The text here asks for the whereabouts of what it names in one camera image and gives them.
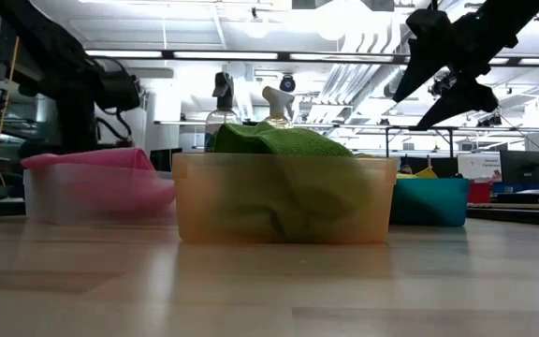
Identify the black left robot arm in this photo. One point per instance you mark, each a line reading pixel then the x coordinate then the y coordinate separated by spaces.
pixel 63 61

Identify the clear spray bottle yellowish liquid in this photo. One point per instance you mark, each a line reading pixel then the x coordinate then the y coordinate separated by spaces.
pixel 278 105

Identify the green microfiber towel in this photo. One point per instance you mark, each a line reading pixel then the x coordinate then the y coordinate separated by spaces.
pixel 288 140

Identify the orange plastic basket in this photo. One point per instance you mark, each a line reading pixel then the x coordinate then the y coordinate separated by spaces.
pixel 232 206

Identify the black round overhead camera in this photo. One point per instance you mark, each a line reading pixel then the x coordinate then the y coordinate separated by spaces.
pixel 287 83

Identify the black overhead frame bar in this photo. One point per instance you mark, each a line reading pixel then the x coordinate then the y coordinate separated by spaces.
pixel 283 56

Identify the white sign board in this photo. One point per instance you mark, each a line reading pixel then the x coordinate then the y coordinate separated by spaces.
pixel 480 166

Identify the blue plastic basket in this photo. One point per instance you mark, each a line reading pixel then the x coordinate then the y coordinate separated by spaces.
pixel 428 201

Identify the pink microfiber towel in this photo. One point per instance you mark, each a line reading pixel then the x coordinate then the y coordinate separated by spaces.
pixel 91 161

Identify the clear plastic basket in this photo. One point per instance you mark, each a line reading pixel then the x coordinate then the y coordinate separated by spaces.
pixel 91 196

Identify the black computer monitor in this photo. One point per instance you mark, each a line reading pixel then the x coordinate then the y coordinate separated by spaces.
pixel 524 167

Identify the red plastic bin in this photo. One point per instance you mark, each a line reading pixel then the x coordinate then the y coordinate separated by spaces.
pixel 480 193

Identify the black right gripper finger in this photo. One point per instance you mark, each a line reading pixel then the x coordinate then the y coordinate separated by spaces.
pixel 431 42
pixel 466 98

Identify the yellow microfiber towel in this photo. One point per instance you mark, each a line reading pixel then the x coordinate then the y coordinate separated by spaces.
pixel 419 174

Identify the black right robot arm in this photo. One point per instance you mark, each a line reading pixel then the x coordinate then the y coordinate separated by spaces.
pixel 527 16

